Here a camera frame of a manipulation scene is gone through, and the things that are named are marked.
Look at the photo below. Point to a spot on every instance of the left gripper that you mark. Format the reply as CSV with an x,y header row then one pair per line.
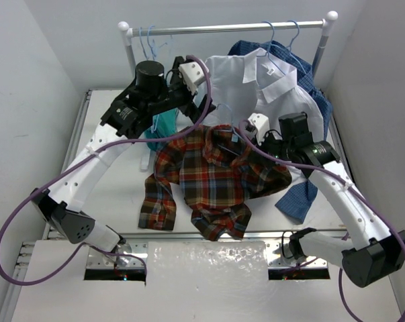
x,y
191,101

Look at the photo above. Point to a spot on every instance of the red plaid shirt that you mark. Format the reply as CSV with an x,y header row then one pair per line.
x,y
217,174

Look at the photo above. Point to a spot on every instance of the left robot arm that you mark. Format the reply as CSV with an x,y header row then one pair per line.
x,y
130,114

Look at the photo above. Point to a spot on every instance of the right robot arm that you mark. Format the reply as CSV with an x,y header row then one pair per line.
x,y
372,250

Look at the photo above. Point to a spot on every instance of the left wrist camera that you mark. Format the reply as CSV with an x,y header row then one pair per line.
x,y
194,74

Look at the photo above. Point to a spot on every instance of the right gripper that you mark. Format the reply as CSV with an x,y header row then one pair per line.
x,y
266,139

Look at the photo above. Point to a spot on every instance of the blue checked shirt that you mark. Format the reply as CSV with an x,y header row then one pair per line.
x,y
299,198

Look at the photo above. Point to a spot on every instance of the white clothes rack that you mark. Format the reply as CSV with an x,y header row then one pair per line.
x,y
326,25

